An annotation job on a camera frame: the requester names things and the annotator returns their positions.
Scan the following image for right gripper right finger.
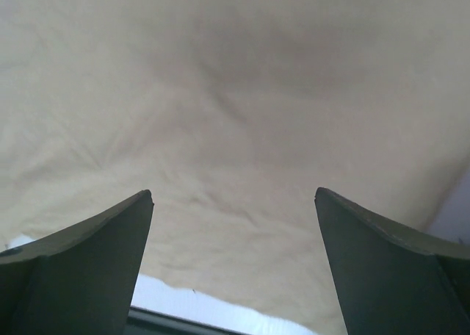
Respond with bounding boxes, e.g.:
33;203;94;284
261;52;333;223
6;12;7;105
315;187;469;335

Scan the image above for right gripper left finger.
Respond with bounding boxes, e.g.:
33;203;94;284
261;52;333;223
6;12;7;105
1;190;153;334

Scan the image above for beige t shirt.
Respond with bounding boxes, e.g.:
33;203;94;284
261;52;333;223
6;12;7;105
1;0;469;334

